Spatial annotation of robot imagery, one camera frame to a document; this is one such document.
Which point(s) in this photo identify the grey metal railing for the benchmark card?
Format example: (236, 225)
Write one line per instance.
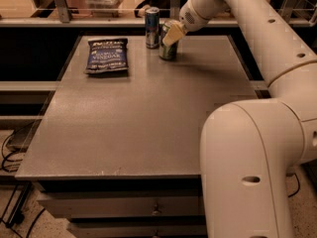
(23, 13)

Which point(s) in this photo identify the lower grey drawer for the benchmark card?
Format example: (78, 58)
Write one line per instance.
(140, 227)

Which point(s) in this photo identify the blue chip bag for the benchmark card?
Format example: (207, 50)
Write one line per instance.
(107, 56)

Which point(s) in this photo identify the green soda can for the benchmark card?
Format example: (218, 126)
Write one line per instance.
(166, 52)

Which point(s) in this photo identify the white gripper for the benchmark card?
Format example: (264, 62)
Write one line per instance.
(190, 17)

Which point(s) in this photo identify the upper grey drawer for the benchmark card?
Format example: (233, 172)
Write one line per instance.
(113, 204)

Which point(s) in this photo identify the grey drawer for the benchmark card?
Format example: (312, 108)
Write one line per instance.
(113, 204)
(140, 227)

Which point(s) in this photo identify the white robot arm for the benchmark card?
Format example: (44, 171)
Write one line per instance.
(247, 147)

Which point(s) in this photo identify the blue silver redbull can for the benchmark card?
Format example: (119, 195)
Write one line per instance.
(152, 27)

